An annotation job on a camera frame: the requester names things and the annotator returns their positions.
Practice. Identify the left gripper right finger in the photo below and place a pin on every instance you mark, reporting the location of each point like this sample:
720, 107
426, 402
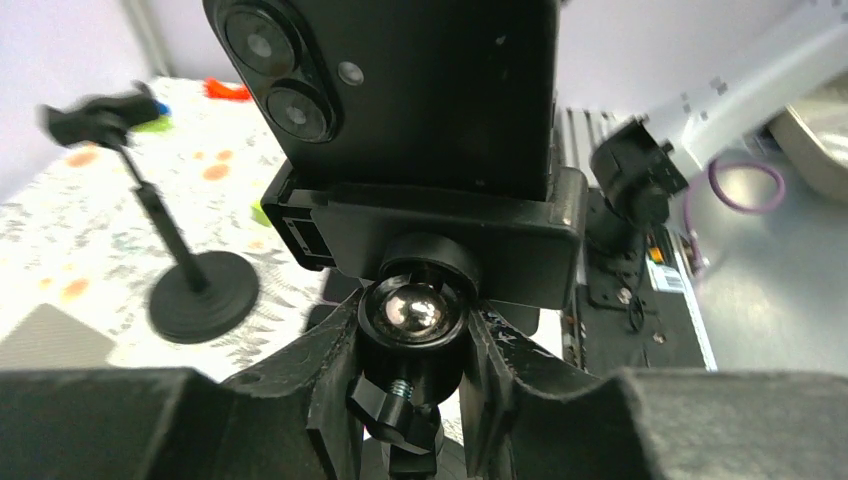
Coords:
629, 430

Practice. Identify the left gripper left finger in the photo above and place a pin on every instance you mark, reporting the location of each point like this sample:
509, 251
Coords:
283, 418

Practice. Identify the black tripod stand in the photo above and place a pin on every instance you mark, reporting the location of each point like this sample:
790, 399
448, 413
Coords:
423, 326
202, 296

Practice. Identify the black phone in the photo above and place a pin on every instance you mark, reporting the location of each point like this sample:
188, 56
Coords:
444, 94

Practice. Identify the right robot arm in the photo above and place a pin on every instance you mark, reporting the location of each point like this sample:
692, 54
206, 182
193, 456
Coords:
636, 179

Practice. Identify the white phone stand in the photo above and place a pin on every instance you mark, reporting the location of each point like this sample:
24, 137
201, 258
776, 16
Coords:
49, 338

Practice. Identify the floral patterned mat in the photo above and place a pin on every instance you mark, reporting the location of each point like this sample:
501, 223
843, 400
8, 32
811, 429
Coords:
77, 238

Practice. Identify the green cylinder block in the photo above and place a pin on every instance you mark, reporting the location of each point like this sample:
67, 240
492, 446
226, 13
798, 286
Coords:
160, 125

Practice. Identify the red arch block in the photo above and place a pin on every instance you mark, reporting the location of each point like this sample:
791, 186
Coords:
215, 89

